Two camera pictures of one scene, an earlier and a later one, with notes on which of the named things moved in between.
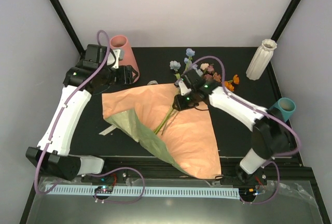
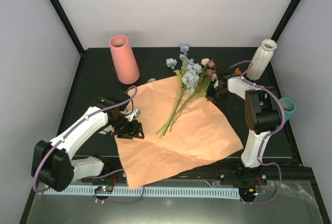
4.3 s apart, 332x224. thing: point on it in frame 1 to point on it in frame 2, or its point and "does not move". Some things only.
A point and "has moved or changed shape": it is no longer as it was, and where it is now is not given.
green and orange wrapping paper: x=186 y=137 has moved or changed shape
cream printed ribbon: x=108 y=130 to x=137 y=91
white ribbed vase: x=261 y=58 does not move
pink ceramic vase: x=120 y=42 does not move
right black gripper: x=180 y=104 to x=210 y=97
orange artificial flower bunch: x=236 y=80 has moved or changed shape
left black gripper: x=125 y=77 to x=133 y=132
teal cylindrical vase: x=287 y=106 does not move
